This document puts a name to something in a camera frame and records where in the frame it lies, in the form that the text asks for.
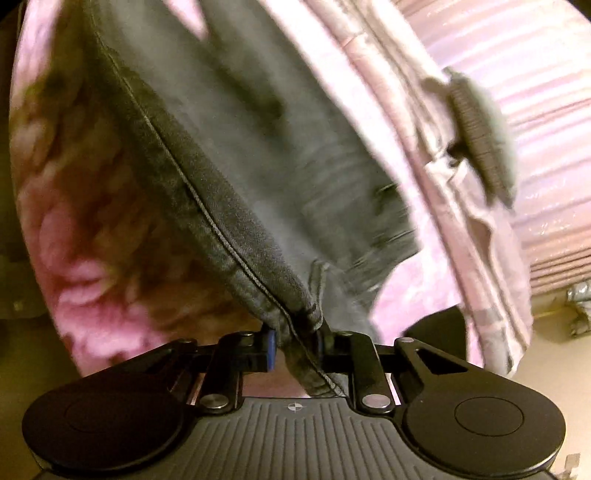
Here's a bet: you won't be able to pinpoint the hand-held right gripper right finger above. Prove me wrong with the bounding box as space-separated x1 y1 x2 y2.
316 329 468 414

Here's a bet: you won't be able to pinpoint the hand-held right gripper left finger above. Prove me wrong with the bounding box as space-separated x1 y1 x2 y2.
122 328 278 414

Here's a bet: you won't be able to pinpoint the grey pillow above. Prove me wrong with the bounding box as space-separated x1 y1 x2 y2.
422 66 519 209

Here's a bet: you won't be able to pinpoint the pink floral blanket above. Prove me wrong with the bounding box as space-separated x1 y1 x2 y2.
8 0 463 398

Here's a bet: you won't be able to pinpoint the black cloth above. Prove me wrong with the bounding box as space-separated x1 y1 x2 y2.
401 306 468 360

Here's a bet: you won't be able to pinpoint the dark grey jeans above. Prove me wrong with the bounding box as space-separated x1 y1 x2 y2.
60 0 422 398

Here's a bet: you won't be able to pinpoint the silver foil bag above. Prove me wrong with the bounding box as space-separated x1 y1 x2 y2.
565 283 591 339

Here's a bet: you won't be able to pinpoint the small white object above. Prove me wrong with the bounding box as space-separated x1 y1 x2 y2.
556 452 581 477

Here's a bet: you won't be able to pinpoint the folded light pink quilt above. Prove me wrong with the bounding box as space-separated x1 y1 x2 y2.
203 0 537 377

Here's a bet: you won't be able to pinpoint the pink striped curtain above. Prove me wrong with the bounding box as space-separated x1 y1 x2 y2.
397 0 591 297

